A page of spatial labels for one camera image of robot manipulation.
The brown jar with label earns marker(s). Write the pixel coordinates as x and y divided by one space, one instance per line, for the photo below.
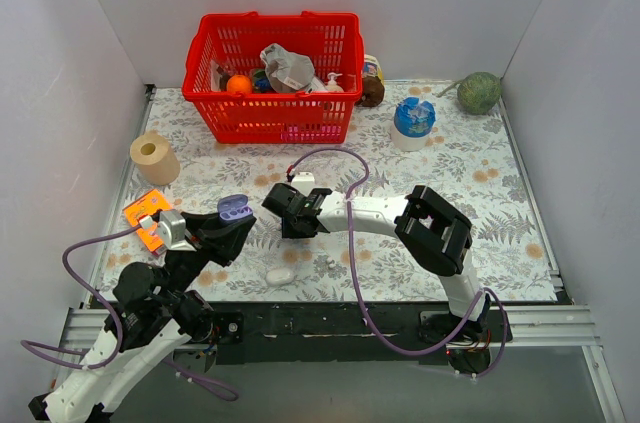
373 89

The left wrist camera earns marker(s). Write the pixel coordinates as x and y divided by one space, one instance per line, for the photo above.
170 228

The orange fruit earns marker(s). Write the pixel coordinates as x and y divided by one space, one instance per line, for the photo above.
239 84

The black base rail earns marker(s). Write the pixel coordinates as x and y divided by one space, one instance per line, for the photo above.
320 332

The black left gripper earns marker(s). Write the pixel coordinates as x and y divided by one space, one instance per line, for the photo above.
204 236

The floral table mat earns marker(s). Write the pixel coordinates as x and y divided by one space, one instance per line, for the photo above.
467 159

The grey crumpled bag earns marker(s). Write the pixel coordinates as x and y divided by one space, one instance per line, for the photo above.
287 72

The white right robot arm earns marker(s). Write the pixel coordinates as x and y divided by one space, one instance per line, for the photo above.
433 231

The purple earbud charging case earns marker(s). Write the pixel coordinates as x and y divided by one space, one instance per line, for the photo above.
233 207

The orange snack box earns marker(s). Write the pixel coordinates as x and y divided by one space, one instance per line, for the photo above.
140 212

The red plastic shopping basket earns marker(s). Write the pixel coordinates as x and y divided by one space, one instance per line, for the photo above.
233 42

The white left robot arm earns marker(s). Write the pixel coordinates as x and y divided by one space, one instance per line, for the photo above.
156 312

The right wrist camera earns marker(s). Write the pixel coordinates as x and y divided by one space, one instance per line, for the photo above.
304 182

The white pump bottle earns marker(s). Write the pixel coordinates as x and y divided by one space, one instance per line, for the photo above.
332 85

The beige paper roll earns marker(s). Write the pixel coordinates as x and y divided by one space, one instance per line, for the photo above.
155 159

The blue lidded white jar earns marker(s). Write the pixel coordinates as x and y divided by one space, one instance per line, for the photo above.
412 124

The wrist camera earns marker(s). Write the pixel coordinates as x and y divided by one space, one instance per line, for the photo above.
170 228
304 182

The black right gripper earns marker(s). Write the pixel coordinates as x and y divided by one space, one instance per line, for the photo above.
291 208

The green melon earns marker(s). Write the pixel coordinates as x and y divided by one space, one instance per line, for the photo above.
476 93

